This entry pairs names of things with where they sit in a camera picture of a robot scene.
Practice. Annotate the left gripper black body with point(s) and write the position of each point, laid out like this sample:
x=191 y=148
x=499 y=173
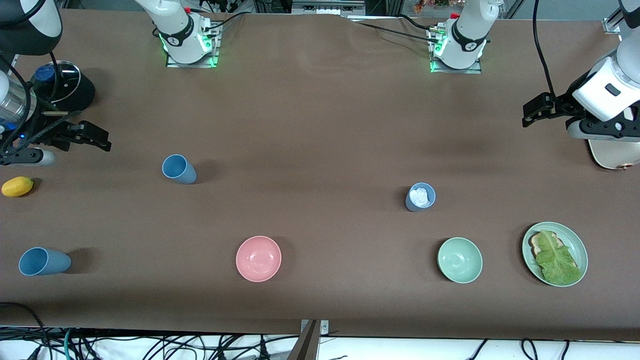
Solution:
x=564 y=106

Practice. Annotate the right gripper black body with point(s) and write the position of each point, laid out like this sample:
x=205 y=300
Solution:
x=50 y=134

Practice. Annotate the blue plastic cup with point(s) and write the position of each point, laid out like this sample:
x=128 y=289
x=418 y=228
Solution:
x=182 y=172
x=45 y=261
x=411 y=204

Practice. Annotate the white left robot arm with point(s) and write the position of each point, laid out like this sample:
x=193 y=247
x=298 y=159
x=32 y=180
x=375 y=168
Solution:
x=467 y=30

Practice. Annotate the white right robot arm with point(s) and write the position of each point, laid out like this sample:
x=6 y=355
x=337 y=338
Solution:
x=175 y=30

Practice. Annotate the glass lid blue knob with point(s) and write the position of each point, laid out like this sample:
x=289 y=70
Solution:
x=44 y=73

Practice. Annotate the yellow lemon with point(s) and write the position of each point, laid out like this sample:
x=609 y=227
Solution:
x=17 y=186

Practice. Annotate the cream white toaster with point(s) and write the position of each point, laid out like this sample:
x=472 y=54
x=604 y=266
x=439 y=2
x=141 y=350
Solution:
x=612 y=155

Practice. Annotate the aluminium table edge profile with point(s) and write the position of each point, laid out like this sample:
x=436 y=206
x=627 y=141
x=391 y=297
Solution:
x=612 y=24

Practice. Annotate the toast bread slice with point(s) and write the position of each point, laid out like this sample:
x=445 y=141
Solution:
x=536 y=245

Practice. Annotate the pale green plate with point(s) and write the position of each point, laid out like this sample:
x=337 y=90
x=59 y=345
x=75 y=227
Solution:
x=577 y=245

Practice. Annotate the crumpled white paper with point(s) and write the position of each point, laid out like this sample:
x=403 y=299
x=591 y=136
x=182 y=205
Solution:
x=420 y=196

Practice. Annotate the orange background object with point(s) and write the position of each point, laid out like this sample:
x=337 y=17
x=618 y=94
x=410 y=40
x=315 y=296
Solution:
x=422 y=5

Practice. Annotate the green lettuce leaf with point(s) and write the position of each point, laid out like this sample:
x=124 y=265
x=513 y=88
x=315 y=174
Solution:
x=557 y=262

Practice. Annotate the pale green bowl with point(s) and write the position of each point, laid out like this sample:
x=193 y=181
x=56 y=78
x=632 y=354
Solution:
x=460 y=260

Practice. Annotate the pink bowl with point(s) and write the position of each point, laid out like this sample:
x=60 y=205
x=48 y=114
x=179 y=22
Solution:
x=258 y=259

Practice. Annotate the brown table cover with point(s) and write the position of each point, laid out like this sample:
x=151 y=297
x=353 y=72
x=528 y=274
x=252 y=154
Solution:
x=320 y=125

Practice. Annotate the grey power strip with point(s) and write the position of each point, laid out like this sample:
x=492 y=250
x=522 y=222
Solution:
x=327 y=7

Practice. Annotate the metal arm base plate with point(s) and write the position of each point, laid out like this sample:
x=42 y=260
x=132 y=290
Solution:
x=190 y=65
x=455 y=71

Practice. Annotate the metal mount bracket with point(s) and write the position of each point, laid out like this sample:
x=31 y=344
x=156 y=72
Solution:
x=307 y=345

